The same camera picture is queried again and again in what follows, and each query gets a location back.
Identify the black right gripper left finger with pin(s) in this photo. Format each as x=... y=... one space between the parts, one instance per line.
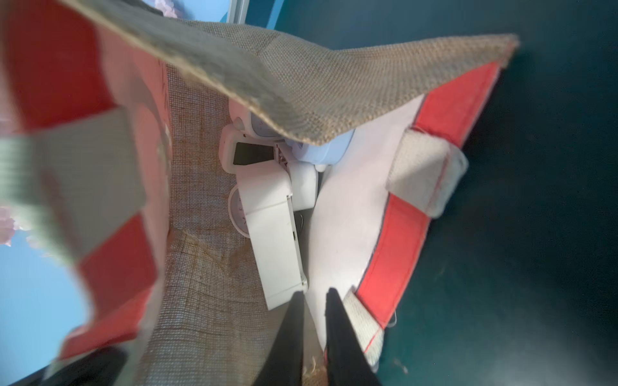
x=284 y=364

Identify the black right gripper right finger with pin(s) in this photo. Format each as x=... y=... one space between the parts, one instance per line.
x=346 y=363

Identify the white rectangular digital clock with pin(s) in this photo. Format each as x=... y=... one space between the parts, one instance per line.
x=237 y=149

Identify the pink round clock in bag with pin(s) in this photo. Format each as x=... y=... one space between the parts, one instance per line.
x=236 y=212

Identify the white box clock in bag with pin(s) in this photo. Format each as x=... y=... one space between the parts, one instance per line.
x=265 y=190

